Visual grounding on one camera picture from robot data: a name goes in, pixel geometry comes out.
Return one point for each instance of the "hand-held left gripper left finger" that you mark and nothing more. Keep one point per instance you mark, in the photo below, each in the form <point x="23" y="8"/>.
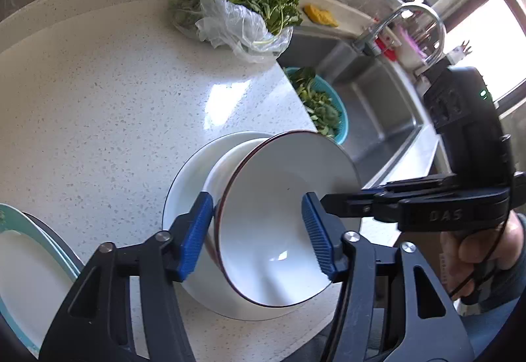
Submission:
<point x="197" y="234"/>

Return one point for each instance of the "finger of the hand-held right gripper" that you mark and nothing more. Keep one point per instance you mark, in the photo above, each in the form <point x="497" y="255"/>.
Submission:
<point x="419" y="186"/>
<point x="361" y="205"/>

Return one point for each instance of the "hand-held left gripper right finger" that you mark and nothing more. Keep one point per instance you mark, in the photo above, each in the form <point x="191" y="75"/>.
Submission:
<point x="316" y="234"/>

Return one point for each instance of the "large white dish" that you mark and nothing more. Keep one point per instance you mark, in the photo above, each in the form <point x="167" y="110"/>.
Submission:
<point x="185" y="189"/>

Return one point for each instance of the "plain white bowl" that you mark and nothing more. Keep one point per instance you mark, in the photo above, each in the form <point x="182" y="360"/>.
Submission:
<point x="267" y="230"/>

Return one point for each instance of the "small teal floral plate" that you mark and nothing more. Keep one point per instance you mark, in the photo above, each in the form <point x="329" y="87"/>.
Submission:
<point x="28" y="275"/>

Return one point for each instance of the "person's right forearm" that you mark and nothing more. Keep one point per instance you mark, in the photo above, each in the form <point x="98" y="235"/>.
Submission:
<point x="513" y="284"/>

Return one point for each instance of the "person's right hand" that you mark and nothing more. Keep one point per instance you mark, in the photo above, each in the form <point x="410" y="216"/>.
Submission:
<point x="476" y="255"/>

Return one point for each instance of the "steel sink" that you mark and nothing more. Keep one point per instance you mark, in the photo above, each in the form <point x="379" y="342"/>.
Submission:
<point x="378" y="107"/>

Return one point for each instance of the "teal plastic colander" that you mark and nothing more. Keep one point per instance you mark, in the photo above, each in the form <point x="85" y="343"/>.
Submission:
<point x="343" y="111"/>

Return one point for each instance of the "pink brush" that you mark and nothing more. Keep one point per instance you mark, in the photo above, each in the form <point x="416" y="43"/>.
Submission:
<point x="413" y="41"/>

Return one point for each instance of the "chopped green vegetables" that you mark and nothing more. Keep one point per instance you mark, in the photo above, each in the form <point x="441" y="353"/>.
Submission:
<point x="318" y="103"/>

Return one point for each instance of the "chrome faucet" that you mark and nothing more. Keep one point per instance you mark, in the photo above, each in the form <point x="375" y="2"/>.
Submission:
<point x="435" y="23"/>

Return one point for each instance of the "red bottle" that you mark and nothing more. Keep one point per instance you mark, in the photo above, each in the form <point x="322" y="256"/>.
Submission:
<point x="386" y="49"/>

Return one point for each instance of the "blue grey clothing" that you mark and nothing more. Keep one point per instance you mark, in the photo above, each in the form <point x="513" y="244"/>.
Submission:
<point x="476" y="333"/>

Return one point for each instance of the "yellow cloth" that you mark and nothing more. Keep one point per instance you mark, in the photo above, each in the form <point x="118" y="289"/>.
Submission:
<point x="320" y="14"/>

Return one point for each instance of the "clear plastic bag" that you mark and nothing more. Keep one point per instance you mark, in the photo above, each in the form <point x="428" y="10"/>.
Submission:
<point x="230" y="25"/>

